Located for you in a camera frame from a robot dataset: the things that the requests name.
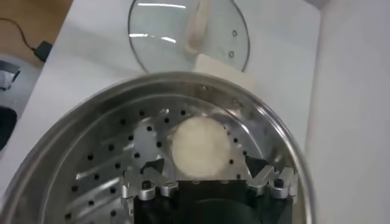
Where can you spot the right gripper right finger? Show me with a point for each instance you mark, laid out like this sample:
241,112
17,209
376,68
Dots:
265,178

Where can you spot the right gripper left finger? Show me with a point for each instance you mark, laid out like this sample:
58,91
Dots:
158,179

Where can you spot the white steamed baozi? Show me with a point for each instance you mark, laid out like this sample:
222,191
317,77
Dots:
199,146

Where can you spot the round glass pot lid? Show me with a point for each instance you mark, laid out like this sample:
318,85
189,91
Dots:
164,33

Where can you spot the perforated steel steamer basket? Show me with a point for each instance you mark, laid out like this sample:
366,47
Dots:
91,121

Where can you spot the black floor power adapter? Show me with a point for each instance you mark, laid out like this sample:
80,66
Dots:
43,51

